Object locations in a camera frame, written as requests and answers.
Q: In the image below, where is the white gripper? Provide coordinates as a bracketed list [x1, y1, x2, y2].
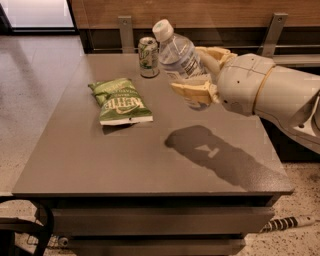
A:
[171, 47, 275, 116]

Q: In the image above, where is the blue labelled plastic water bottle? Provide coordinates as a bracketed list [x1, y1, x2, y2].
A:
[152, 18, 214, 111]

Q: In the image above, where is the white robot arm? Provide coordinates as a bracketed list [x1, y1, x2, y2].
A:
[171, 47, 320, 153]

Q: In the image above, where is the green white soda can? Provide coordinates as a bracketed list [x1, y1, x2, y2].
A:
[138, 37, 159, 78]

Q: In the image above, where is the green Kettle chip bag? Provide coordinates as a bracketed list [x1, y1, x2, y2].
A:
[88, 78, 153, 126]

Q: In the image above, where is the grey table drawer unit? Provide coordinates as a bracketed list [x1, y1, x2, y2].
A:
[51, 198, 274, 256]

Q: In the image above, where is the black chair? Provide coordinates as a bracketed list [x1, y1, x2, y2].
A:
[0, 200, 54, 256]

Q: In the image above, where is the right metal wall bracket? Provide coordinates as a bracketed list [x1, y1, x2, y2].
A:
[257, 12, 288, 58]

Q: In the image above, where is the metal wall bracket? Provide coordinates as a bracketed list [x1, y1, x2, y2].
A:
[118, 16, 135, 54]
[257, 12, 288, 58]

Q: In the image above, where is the left metal wall bracket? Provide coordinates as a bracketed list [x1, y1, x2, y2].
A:
[118, 16, 135, 54]

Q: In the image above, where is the wooden wall counter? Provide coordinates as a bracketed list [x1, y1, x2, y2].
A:
[69, 0, 320, 56]

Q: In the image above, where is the striped black white cable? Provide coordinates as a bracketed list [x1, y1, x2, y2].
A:
[259, 214, 320, 234]

